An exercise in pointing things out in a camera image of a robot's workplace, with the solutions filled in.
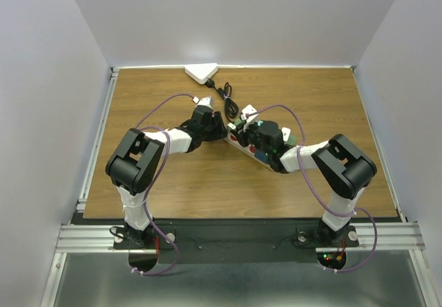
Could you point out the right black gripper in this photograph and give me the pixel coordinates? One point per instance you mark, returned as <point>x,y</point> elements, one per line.
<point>242,137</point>

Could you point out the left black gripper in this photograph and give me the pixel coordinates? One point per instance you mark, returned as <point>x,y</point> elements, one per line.
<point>219,130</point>

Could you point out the green power strip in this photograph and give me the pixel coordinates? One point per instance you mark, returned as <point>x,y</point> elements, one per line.
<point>260,133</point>

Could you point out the white red power strip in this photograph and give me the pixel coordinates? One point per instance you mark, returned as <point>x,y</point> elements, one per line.
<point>248,150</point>

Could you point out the blue socket adapter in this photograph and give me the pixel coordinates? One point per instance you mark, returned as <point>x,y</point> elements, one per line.
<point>261,156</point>

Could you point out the white square charger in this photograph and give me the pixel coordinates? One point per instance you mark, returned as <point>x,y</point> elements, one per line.
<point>286,133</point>

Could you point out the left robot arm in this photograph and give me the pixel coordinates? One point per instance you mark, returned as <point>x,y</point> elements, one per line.
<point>139,159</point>

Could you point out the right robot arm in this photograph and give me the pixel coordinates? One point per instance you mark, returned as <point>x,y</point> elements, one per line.
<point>346,169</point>

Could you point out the white triangular adapter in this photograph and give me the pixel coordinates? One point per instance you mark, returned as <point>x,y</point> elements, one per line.
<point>201,72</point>

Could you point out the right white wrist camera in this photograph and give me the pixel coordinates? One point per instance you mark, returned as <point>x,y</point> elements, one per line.
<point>248,116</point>

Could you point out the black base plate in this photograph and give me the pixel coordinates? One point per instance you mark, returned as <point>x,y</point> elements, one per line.
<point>233,241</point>

